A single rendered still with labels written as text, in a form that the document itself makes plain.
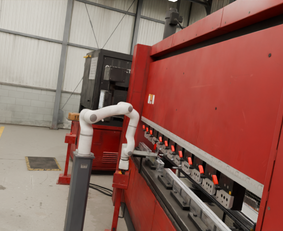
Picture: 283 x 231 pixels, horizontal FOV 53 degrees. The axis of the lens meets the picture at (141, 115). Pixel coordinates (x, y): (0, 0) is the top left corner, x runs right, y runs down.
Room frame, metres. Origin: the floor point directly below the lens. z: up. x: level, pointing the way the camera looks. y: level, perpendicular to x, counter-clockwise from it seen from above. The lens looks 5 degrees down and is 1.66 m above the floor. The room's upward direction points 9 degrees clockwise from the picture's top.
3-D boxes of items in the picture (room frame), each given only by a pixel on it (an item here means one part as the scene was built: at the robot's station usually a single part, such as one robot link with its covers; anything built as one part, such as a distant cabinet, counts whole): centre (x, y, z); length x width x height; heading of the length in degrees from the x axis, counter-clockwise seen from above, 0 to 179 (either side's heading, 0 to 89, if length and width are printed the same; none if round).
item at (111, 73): (4.22, 0.49, 1.53); 0.51 x 0.25 x 0.85; 17
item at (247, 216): (2.77, -0.61, 0.93); 2.30 x 0.14 x 0.10; 12
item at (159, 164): (3.04, -0.24, 0.92); 0.39 x 0.06 x 0.10; 12
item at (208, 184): (1.75, -0.52, 1.19); 0.15 x 0.09 x 0.17; 12
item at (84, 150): (2.61, 0.48, 1.09); 0.19 x 0.19 x 0.18
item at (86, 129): (2.64, 0.50, 1.30); 0.19 x 0.12 x 0.24; 34
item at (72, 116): (5.01, 1.18, 1.04); 0.30 x 0.26 x 0.12; 23
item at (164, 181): (2.49, -0.30, 0.89); 0.30 x 0.05 x 0.03; 12
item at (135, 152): (3.07, -0.08, 1.00); 0.26 x 0.18 x 0.01; 102
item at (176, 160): (2.34, -0.39, 1.19); 0.15 x 0.09 x 0.17; 12
